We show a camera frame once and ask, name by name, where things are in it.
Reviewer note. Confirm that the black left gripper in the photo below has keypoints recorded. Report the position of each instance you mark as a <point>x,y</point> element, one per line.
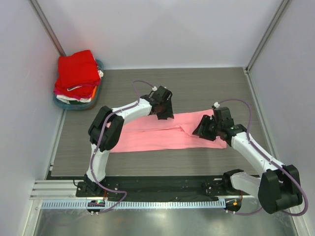
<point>164,111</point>

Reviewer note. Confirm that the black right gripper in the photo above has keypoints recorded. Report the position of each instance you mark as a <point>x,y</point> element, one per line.
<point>205,128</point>

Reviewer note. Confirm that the pink t-shirt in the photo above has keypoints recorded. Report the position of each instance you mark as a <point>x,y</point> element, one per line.
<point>149,133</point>

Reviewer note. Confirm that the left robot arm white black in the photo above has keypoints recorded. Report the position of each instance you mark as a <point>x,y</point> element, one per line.
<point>106,129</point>

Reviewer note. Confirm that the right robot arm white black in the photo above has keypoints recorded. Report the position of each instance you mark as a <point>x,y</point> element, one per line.
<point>277,186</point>

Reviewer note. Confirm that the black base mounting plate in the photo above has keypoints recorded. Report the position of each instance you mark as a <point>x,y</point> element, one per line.
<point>170,188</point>

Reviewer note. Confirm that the orange folded t-shirt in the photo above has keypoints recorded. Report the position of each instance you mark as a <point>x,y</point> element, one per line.
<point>94,92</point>

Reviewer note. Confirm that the teal plastic basket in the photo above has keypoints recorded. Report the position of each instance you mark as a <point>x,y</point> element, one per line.
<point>78,105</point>

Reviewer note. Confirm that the red folded t-shirt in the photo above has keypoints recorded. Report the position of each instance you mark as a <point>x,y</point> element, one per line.
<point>77,70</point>

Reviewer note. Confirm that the white folded t-shirt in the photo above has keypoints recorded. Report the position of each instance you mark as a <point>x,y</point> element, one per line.
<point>67,99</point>

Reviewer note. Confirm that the white slotted cable duct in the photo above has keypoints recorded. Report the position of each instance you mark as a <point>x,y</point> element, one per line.
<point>98,204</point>

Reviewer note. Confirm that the aluminium frame rail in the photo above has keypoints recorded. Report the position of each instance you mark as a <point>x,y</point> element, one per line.
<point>53,190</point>

